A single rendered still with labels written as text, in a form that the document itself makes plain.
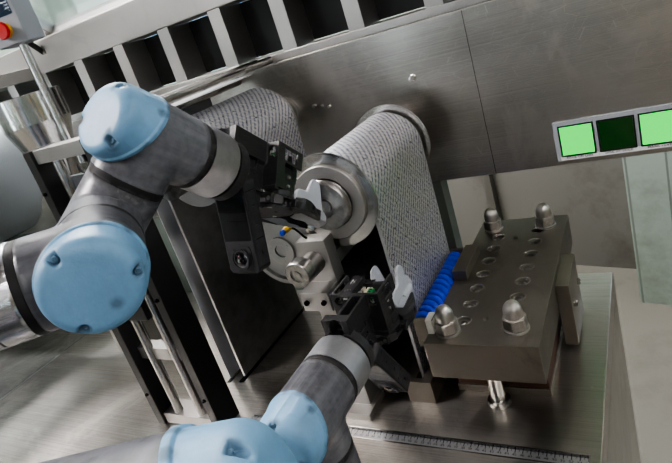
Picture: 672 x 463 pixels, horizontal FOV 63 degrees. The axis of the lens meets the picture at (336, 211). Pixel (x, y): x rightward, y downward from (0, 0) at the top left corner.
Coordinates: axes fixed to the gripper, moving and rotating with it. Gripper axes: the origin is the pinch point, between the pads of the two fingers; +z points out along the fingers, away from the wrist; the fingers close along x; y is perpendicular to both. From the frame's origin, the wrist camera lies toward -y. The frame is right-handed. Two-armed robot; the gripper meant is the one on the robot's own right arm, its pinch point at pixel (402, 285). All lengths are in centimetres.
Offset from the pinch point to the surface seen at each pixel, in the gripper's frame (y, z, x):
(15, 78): 50, 24, 102
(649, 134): 8.7, 29.3, -34.6
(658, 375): -109, 114, -28
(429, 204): 5.6, 17.8, -0.3
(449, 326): -4.1, -4.7, -7.8
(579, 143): 8.9, 29.3, -24.3
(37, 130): 37, 4, 73
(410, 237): 4.7, 6.8, -0.3
